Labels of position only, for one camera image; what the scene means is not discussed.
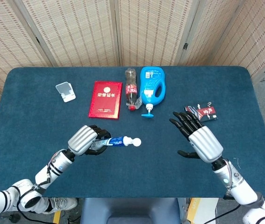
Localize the blue pump detergent bottle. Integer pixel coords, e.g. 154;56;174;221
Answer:
139;66;166;119

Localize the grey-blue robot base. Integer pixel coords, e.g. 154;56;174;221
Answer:
79;197;182;224

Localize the right silver and black robot hand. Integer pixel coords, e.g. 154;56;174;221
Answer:
169;111;224;163

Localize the white phone stand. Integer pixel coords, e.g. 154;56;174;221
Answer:
55;81;77;103

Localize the black and red flat box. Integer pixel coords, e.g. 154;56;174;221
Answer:
184;100;219;122

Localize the white sneaker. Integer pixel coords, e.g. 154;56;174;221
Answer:
42;197;78;215

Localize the woven bamboo folding screen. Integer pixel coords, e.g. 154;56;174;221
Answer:
0;0;265;145

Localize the blue and white toothpaste tube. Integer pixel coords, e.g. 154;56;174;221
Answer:
90;136;142;151

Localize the red certificate booklet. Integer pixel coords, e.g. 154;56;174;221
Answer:
88;80;123;120

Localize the cola bottle with red cap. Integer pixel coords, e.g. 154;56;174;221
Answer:
124;68;143;111

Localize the left silver and black robot hand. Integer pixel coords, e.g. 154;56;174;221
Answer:
67;125;112;156

